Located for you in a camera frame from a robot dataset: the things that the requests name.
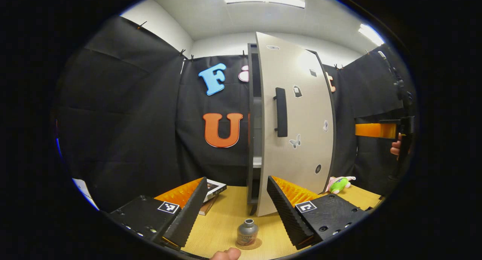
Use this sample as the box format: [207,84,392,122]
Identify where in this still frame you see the black backdrop cloth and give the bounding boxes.
[53,15,416,211]

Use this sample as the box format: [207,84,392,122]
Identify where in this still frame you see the metal stand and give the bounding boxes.
[378,50,415,117]

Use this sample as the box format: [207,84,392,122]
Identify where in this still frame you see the grey cabinet door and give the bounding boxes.
[255,32,337,217]

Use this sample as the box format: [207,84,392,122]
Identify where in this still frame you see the black door handle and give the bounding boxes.
[273,87,288,138]

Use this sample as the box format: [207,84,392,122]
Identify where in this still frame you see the pink and green plush toy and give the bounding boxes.
[326,176,356,194]

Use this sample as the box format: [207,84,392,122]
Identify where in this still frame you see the round brown coaster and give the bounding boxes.
[235,237,262,250]

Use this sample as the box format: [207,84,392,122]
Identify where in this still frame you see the dark grey cabinet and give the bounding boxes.
[247,43,264,215]

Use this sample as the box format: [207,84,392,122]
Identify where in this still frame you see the white sheet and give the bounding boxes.
[72,178,98,210]

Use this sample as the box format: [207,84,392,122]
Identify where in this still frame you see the small ceiling light panel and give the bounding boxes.
[358,24,384,46]

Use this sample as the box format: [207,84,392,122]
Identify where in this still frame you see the stack of books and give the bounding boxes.
[198,178,227,216]

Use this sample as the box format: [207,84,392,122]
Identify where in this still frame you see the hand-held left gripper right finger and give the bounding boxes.
[266,175,369,251]

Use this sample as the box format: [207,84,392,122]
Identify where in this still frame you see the silver bottle with red label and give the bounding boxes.
[236,219,259,247]

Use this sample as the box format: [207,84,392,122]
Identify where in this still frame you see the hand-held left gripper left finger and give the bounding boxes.
[108,176,209,248]

